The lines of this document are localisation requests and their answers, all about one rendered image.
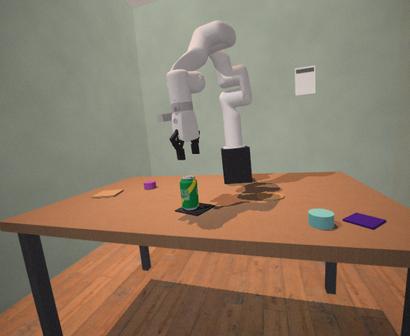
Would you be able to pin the tan flat square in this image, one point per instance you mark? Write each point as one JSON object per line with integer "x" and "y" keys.
{"x": 107, "y": 193}

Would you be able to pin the purple cylinder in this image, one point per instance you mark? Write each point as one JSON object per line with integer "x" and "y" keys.
{"x": 148, "y": 185}

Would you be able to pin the purple flat rectangular slab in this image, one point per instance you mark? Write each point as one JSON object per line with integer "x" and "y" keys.
{"x": 364, "y": 220}

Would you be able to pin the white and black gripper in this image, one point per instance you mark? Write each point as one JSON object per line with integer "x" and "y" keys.
{"x": 184, "y": 125}

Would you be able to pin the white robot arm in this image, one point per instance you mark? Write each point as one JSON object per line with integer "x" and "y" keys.
{"x": 210, "y": 40}

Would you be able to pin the dark grey square slate coaster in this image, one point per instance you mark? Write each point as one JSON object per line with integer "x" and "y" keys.
{"x": 202, "y": 208}

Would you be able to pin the teal short cylinder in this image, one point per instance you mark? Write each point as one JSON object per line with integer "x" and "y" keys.
{"x": 321, "y": 219}

